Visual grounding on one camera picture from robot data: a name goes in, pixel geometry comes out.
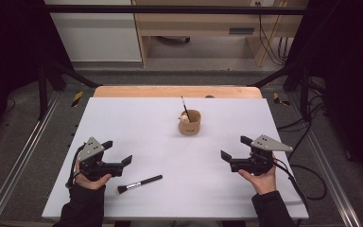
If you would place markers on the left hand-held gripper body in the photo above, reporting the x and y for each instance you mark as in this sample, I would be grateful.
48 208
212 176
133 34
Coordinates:
89 149

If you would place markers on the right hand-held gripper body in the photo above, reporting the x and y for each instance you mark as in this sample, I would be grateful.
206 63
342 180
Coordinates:
266 144

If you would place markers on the thick black makeup brush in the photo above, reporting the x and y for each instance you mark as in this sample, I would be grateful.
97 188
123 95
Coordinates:
146 180

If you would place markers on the brown cup with animal figure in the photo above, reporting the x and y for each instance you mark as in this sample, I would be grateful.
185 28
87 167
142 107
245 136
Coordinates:
189 127

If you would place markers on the thin black brush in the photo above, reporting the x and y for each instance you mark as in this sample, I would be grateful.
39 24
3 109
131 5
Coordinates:
184 105

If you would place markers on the person's left hand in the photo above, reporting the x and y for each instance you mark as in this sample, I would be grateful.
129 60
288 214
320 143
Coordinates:
91 183

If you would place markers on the person's right hand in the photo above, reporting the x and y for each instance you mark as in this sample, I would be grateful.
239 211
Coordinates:
263 183

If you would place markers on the white board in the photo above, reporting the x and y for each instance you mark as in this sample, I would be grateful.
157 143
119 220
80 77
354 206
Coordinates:
170 151

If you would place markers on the yellow clamp right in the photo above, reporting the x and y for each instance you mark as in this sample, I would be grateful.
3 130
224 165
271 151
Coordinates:
277 99

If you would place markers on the yellow clamp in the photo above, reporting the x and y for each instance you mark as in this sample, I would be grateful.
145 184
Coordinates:
77 99
277 99

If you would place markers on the yellow clamp left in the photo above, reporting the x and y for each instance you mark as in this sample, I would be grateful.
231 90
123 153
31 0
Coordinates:
77 99

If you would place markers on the black metal stand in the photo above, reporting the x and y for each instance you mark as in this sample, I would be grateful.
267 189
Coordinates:
304 94
42 94

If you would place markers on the wooden table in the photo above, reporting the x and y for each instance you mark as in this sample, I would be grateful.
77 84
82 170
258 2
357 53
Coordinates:
157 91

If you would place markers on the white cabinet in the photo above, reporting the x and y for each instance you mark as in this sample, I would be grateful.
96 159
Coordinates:
97 38

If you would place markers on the black curtain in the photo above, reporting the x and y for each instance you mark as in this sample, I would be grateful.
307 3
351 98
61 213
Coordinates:
349 63
9 47

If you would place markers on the wooden desk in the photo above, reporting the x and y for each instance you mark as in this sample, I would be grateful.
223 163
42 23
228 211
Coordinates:
195 22

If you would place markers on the aluminium floor rail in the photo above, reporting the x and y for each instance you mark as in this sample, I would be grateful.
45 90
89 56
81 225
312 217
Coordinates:
331 176
22 154

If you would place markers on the black horizontal frame bar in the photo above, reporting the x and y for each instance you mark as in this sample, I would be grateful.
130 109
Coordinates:
170 9

